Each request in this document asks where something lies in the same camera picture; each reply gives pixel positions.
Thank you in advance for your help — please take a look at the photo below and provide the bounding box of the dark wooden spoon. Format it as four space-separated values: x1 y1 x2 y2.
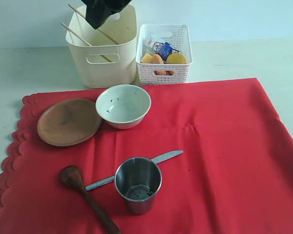
60 165 121 234

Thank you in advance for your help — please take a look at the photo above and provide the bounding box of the orange fried food piece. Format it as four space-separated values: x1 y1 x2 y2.
151 54 164 64

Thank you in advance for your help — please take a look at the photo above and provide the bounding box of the white perforated basket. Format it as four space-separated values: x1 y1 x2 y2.
136 24 192 85

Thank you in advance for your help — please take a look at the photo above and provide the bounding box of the yellow cheese wedge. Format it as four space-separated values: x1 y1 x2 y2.
141 53 153 64

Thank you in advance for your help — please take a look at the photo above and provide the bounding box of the steel table knife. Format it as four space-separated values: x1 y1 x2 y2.
85 150 184 191

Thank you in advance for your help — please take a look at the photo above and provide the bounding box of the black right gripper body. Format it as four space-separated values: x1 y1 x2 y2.
82 0 131 29

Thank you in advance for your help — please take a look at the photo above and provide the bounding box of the white ceramic bowl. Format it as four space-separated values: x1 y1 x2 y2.
96 84 151 130

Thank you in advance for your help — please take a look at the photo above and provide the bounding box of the red tablecloth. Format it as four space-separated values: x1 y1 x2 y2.
0 78 293 234

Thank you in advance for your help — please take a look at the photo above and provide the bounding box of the brown wooden plate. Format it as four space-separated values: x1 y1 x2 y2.
37 98 102 147

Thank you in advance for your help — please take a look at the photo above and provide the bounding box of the stainless steel cup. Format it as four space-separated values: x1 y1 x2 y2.
114 157 162 215

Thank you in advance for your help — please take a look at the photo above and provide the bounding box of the yellow lemon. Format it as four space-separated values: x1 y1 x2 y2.
166 53 187 64

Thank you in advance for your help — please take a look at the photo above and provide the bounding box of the cream plastic bin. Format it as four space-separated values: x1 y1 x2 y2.
65 5 137 88

